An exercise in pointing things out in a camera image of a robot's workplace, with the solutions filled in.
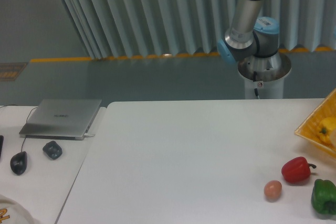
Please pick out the triangular golden bread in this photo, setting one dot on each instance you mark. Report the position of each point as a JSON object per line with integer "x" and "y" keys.
{"x": 333, "y": 138}

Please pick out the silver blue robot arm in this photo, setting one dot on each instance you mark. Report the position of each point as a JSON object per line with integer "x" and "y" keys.
{"x": 239, "y": 41}

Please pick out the folding white partition screen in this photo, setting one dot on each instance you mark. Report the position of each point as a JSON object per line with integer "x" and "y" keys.
{"x": 129, "y": 28}

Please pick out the silver closed laptop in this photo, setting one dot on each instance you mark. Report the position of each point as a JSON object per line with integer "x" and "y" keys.
{"x": 61, "y": 119}

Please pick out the black power adapter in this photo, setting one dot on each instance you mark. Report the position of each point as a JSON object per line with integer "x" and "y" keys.
{"x": 53, "y": 150}

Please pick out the brown egg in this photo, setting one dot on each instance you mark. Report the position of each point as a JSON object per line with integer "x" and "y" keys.
{"x": 273, "y": 190}

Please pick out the yellow wicker basket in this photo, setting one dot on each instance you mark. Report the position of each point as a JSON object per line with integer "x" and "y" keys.
{"x": 308, "y": 128}

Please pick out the red bell pepper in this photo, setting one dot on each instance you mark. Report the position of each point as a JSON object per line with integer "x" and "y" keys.
{"x": 297, "y": 170}

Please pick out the yellow bell pepper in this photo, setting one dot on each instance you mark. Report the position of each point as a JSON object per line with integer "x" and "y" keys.
{"x": 325, "y": 128}

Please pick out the brown floor sign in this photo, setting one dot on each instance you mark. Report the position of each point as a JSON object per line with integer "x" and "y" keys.
{"x": 10, "y": 71}

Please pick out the black computer mouse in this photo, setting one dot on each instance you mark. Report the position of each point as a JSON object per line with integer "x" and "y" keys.
{"x": 18, "y": 163}

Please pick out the black device at edge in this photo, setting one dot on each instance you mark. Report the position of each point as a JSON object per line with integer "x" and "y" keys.
{"x": 1, "y": 145}

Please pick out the green bell pepper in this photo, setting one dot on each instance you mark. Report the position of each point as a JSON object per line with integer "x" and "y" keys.
{"x": 323, "y": 197}

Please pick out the white cloth with print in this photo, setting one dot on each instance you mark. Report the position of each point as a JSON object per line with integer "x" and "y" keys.
{"x": 13, "y": 212}

